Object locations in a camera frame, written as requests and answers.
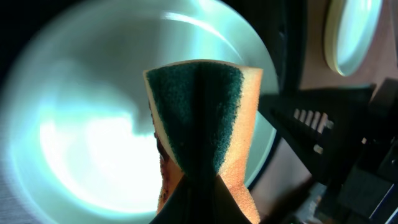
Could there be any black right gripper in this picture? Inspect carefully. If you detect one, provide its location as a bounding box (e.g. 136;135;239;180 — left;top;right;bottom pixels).
259;78;397;223

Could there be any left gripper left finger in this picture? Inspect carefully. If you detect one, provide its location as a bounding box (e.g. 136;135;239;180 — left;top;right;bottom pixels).
150;176;198;224

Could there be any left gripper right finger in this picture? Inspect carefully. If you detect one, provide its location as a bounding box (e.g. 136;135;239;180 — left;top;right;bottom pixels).
198;175;251;224

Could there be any yellow sponge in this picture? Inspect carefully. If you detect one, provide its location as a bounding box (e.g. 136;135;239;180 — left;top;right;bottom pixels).
143;60;262;223

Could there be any mint plate with sauce smear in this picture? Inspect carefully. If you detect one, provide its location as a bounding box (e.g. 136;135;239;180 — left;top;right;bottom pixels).
323;0;382;77

